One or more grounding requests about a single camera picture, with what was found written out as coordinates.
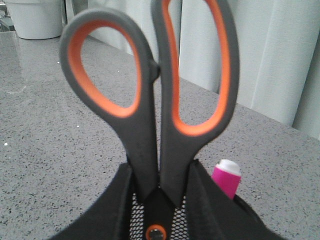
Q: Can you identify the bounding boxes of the grey orange scissors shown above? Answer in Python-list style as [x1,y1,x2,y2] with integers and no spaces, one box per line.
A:
[59,0,240,240]

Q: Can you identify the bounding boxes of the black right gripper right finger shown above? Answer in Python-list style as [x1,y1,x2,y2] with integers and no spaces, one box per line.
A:
[185,161,282,240]

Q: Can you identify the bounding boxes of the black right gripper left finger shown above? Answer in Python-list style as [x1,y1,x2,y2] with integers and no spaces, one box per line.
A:
[51,163,133,240]

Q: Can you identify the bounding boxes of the black mesh pen bin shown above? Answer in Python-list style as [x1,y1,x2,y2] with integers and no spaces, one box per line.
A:
[129,191,190,240]

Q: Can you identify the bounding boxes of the magenta pen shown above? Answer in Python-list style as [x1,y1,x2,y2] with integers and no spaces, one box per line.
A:
[211,159,242,200]

